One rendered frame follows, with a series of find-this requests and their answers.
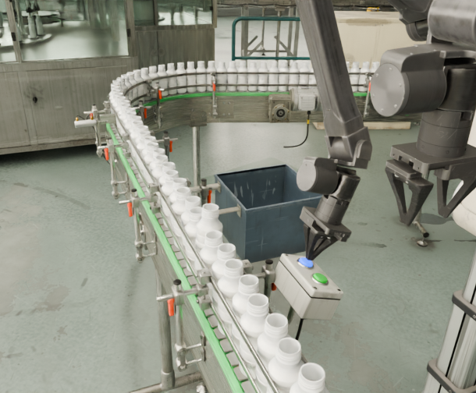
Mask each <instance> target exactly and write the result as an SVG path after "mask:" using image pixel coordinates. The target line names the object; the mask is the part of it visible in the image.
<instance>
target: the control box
mask: <svg viewBox="0 0 476 393"><path fill-rule="evenodd" d="M301 257H303V256H297V255H290V254H284V253H283V254H282V256H281V257H280V260H279V262H278V264H277V267H276V269H275V282H274V283H275V285H276V286H277V288H278V289H279V291H280V292H281V293H282V294H283V295H284V296H285V298H286V299H287V301H288V302H289V303H290V305H291V306H290V311H289V313H288V316H287V320H288V327H289V325H290V323H291V322H292V321H293V317H294V314H295V312H297V314H298V315H299V317H300V324H299V327H298V331H297V336H296V338H295V339H296V340H297V341H298V339H299V337H300V332H301V328H302V325H303V321H304V319H319V320H331V319H332V316H333V314H334V313H335V311H336V308H337V306H338V305H339V301H340V299H341V298H342V296H343V291H342V290H341V289H340V288H339V287H338V286H337V285H336V284H335V283H334V282H333V281H332V279H331V278H330V277H329V276H328V275H327V274H326V273H325V272H324V271H323V270H322V269H321V268H320V267H319V266H318V265H317V264H316V263H315V262H314V261H313V260H311V262H312V263H313V265H312V267H308V266H305V265H303V264H302V263H301V262H300V261H299V259H300V258H301ZM304 258H306V257H304ZM315 273H320V274H323V275H324V276H325V277H326V278H327V279H328V281H327V283H322V282H319V281H317V280H316V279H315V278H314V277H313V276H314V274H315Z"/></svg>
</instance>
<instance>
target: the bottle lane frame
mask: <svg viewBox="0 0 476 393"><path fill-rule="evenodd" d="M108 134H109V137H111V138H112V143H113V145H116V144H119V143H118V141H117V139H116V138H115V135H114V133H113V131H112V130H111V128H108ZM113 154H114V162H115V173H116V175H117V178H118V180H119V181H120V182H122V181H125V180H126V177H125V174H126V173H127V175H128V182H125V183H120V185H121V187H122V189H123V192H126V186H127V183H128V185H129V192H128V193H124V194H125V196H126V199H127V200H129V199H130V194H131V189H137V195H138V197H139V198H140V197H145V195H144V192H143V190H142V188H141V187H140V183H139V182H138V181H137V178H136V176H135V175H134V173H133V170H132V168H131V167H130V164H129V162H128V161H127V159H126V158H124V155H123V151H122V149H121V147H118V148H114V152H113ZM138 209H139V217H140V218H141V220H142V222H143V224H144V230H145V237H146V242H150V241H152V240H153V235H152V234H154V233H153V231H155V233H156V242H154V243H151V244H147V245H146V246H147V249H148V251H149V253H150V254H151V253H154V246H155V244H156V246H157V255H156V254H155V255H154V256H151V258H152V260H153V262H154V264H155V267H156V270H157V272H158V275H159V277H160V279H161V281H162V284H163V286H164V288H165V291H166V293H167V295H168V294H171V293H172V286H173V281H174V280H176V279H180V280H181V281H182V283H181V285H182V290H183V291H184V290H188V289H192V287H193V286H195V285H192V286H191V285H190V283H189V282H188V280H187V278H188V277H186V275H185V274H184V272H183V269H184V268H181V266H180V264H179V260H177V258H176V255H175V253H174V252H173V250H172V247H171V246H172V245H170V244H169V241H168V239H169V238H166V236H165V233H164V232H163V230H162V227H161V226H160V224H159V223H158V219H157V218H156V217H155V214H153V213H152V211H151V210H150V204H149V202H148V201H142V202H140V206H139V207H138ZM197 297H198V296H196V295H195V294H193V295H190V296H184V301H185V303H184V304H183V333H184V335H185V338H186V340H187V343H188V345H189V346H191V345H196V344H198V343H201V339H200V335H201V331H202V332H203V334H204V347H203V348H204V352H205V361H203V360H202V361H200V362H199V363H196V364H197V366H198V369H199V371H200V373H201V376H202V378H203V380H204V383H205V385H206V387H207V389H208V393H245V392H244V390H243V388H242V386H241V384H242V383H243V382H244V381H239V380H238V378H237V376H236V374H235V372H234V370H233V369H234V368H235V367H237V366H231V364H230V362H229V360H228V358H227V356H226V355H227V354H228V353H230V352H224V351H223V349H222V347H221V345H220V341H221V340H224V339H217V337H216V335H215V333H214V329H215V328H217V327H211V325H210V323H209V321H208V317H210V316H206V315H205V313H204V311H201V308H200V307H199V305H198V304H197V303H196V300H197ZM200 350H201V346H200V347H198V348H195V349H191V352H192V354H193V356H194V359H199V358H200V357H201V353H200Z"/></svg>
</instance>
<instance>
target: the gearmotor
mask: <svg viewBox="0 0 476 393"><path fill-rule="evenodd" d="M291 110H292V112H294V111H296V112H307V114H308V116H307V135H306V138H305V140H304V142H305V141H306V139H307V137H308V128H309V116H310V114H311V112H316V111H322V106H321V99H320V96H319V92H318V88H312V87H300V88H292V89H290V92H289V94H269V95H268V120H269V122H270V123H278V122H290V114H291ZM304 142H303V143H304ZM303 143H301V144H299V145H296V146H290V147H298V146H300V145H302V144H303ZM284 148H289V147H284Z"/></svg>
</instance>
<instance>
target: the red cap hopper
mask: <svg viewBox="0 0 476 393"><path fill-rule="evenodd" d="M241 16H249V6H248V8H247V9H245V8H244V6H243V7H242V13H241ZM289 17H293V8H290V14H289ZM296 17H300V16H299V13H298V10H297V9H296ZM248 23H249V20H241V49H240V56H251V55H252V54H253V53H254V52H275V50H257V49H258V48H259V47H260V46H261V45H262V44H263V43H262V42H260V43H259V44H258V45H257V46H256V47H255V48H254V49H248V47H249V46H250V45H251V44H252V43H253V42H254V41H255V40H256V39H257V38H258V35H256V36H255V37H254V38H253V39H252V40H251V41H250V42H249V43H248ZM292 29H293V21H289V26H288V39H287V46H285V45H284V43H282V42H281V41H280V40H279V43H280V44H281V45H282V47H283V48H284V49H285V50H279V52H286V56H279V57H297V50H298V40H299V29H300V21H295V32H294V43H293V53H292V52H291V41H292ZM248 52H250V53H249V54H247V53H248Z"/></svg>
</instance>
